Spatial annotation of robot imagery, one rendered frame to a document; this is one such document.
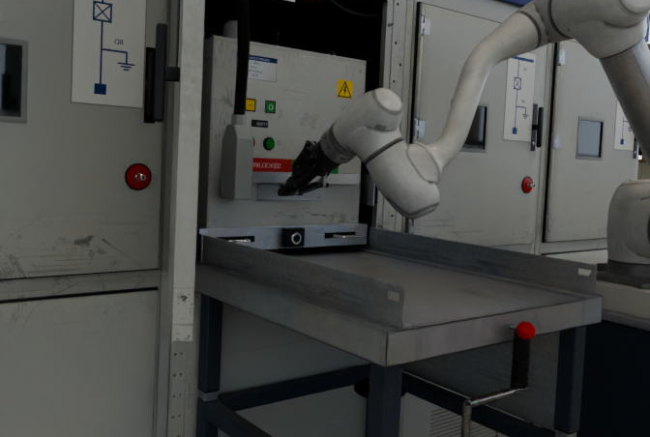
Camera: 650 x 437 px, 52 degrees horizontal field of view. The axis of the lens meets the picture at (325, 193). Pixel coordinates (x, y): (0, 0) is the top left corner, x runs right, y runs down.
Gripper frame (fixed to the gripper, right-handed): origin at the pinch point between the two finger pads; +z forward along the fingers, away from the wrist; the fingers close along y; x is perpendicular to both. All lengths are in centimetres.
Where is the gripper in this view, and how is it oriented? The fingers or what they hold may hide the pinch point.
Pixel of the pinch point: (289, 188)
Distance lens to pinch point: 168.5
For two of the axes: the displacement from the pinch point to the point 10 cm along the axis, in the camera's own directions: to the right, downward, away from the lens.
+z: -5.5, 4.4, 7.1
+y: 2.6, 9.0, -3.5
